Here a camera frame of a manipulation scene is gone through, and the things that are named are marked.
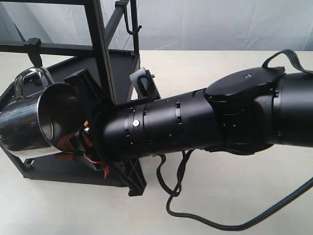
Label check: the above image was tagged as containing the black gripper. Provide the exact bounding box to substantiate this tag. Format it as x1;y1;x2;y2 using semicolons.
56;69;147;196

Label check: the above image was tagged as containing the stainless steel mug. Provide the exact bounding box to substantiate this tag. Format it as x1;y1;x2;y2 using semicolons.
0;67;87;159

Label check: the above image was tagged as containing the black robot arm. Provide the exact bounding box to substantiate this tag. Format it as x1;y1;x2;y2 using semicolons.
56;66;313;196

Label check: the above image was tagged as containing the black metal shelf rack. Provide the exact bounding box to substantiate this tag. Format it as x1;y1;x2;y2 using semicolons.
0;0;141;187

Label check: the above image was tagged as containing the black cable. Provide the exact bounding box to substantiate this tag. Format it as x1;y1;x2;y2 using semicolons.
156;49;313;226

